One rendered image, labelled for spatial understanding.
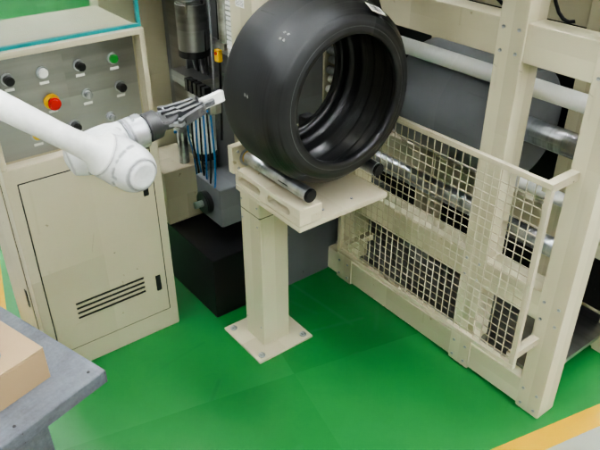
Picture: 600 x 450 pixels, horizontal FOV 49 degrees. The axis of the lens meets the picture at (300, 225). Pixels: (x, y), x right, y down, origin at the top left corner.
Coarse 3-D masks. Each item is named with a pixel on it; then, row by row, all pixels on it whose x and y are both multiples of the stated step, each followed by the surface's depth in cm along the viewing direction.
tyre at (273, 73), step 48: (288, 0) 186; (336, 0) 182; (240, 48) 186; (288, 48) 176; (336, 48) 219; (384, 48) 210; (240, 96) 187; (288, 96) 179; (336, 96) 226; (384, 96) 217; (288, 144) 186; (336, 144) 224
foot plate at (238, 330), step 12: (240, 324) 286; (288, 324) 286; (240, 336) 279; (252, 336) 279; (288, 336) 279; (300, 336) 279; (252, 348) 273; (264, 348) 273; (276, 348) 273; (288, 348) 274; (264, 360) 267
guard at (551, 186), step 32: (416, 128) 220; (384, 160) 240; (416, 192) 232; (448, 192) 219; (512, 224) 202; (544, 224) 192; (352, 256) 275; (448, 256) 229; (512, 256) 206; (416, 288) 249; (448, 320) 241; (512, 320) 215; (512, 352) 218
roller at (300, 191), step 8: (248, 152) 221; (248, 160) 219; (256, 160) 216; (256, 168) 216; (264, 168) 213; (272, 168) 211; (272, 176) 210; (280, 176) 207; (280, 184) 207; (288, 184) 204; (296, 184) 202; (304, 184) 202; (296, 192) 201; (304, 192) 199; (312, 192) 199; (304, 200) 200; (312, 200) 201
